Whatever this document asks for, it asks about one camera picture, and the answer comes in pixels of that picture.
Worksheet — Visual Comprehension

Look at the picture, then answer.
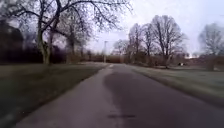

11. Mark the large bare tree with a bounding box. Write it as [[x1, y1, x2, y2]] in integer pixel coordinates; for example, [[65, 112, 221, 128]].
[[0, 0, 134, 66]]

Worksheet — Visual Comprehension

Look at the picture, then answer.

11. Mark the bare round tree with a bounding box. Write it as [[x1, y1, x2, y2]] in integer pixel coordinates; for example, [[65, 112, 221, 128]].
[[197, 22, 224, 72]]

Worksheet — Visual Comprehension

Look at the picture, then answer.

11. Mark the pale pole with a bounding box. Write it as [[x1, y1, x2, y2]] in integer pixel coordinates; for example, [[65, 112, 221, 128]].
[[103, 40, 109, 64]]

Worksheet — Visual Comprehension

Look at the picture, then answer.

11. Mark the grey asphalt path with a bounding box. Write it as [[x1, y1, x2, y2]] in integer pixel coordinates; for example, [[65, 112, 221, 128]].
[[13, 63, 224, 128]]

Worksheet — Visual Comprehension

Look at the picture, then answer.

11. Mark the dark hedge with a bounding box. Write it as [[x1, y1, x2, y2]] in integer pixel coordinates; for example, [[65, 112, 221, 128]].
[[0, 44, 68, 65]]

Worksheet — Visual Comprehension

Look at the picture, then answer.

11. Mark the grass field with frost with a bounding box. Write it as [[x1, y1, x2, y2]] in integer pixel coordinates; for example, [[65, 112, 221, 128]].
[[0, 61, 109, 128], [128, 63, 224, 108]]

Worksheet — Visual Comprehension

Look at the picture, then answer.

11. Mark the group of bare trees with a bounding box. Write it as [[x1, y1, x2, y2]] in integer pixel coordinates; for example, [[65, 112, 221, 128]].
[[112, 14, 188, 69]]

